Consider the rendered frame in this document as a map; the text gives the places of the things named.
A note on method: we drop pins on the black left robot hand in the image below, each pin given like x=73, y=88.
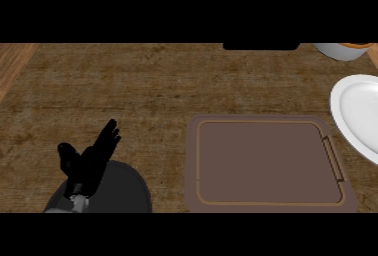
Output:
x=91, y=163

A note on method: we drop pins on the brown rectangular tray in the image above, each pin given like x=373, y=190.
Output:
x=267, y=163

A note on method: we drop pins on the white plate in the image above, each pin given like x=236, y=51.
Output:
x=357, y=113

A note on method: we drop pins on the grey can with orange top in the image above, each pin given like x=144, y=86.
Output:
x=342, y=51

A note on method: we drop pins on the black appliance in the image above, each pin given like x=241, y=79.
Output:
x=261, y=46

